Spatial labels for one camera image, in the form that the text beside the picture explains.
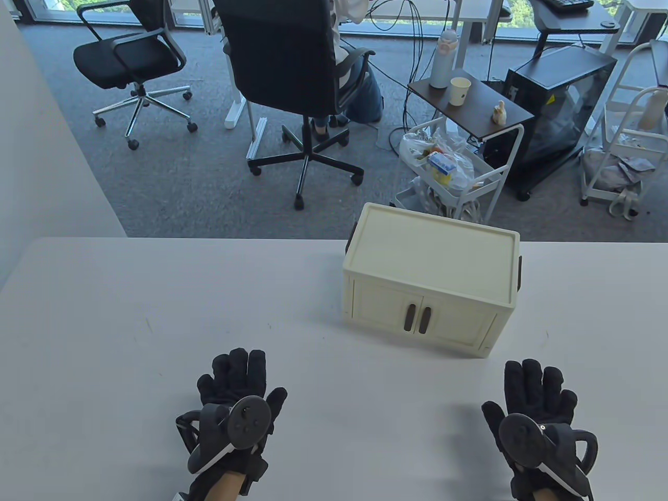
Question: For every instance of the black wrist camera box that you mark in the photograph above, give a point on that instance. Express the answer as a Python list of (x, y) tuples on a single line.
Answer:
[(181, 497)]

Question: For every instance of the person's left hand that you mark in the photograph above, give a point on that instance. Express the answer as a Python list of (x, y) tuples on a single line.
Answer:
[(240, 376)]

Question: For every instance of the black mesh office chair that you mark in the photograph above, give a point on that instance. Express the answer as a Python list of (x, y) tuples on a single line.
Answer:
[(120, 57)]

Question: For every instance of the cream plastic cabinet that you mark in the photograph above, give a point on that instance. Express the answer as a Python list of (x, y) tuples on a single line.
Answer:
[(433, 245)]

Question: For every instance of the black computer tower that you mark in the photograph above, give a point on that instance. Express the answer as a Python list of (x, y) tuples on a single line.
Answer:
[(563, 99)]

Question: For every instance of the cream cabinet door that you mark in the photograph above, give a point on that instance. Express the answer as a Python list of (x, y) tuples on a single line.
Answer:
[(378, 308), (459, 326)]

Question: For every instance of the person's right forearm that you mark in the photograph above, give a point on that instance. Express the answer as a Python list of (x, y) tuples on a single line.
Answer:
[(545, 494)]

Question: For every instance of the white thermos bottle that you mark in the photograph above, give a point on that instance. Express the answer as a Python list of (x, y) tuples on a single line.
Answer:
[(442, 62)]

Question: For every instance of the blue yellow packet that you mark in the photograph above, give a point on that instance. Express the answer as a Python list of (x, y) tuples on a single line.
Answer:
[(441, 168)]

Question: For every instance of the dark top desk white legs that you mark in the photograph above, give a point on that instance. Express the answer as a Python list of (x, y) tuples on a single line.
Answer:
[(480, 8)]

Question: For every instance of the white paper cup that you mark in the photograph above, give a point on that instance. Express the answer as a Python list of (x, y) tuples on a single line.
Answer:
[(460, 93)]

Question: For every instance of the dark wooden side table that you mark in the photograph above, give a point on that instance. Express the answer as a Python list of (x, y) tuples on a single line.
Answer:
[(472, 107)]

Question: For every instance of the black white motion controller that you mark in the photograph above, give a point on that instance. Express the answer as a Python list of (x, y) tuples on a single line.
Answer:
[(250, 422), (522, 438)]

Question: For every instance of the dark desk with black frame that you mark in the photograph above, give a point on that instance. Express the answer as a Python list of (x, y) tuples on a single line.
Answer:
[(574, 23)]

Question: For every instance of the person's right hand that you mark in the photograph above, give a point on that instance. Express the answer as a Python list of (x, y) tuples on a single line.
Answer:
[(532, 391)]

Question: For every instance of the grey plastic bag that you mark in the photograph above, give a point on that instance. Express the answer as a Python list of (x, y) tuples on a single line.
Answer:
[(605, 172)]

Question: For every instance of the black high-back office chair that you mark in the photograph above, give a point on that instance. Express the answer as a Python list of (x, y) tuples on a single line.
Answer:
[(282, 52)]

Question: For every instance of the white rolling cart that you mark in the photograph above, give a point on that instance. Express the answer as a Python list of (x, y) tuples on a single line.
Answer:
[(493, 182), (623, 68)]

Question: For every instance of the small beige figurine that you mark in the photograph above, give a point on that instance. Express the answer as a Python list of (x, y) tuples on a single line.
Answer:
[(500, 114)]

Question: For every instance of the black keyboard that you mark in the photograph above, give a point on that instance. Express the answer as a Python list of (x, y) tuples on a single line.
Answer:
[(569, 4)]

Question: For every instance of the clear plastic bag of snacks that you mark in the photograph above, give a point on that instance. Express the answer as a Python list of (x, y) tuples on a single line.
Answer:
[(417, 151)]

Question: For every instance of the beige bottle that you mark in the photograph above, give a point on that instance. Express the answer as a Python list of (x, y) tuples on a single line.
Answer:
[(652, 109)]

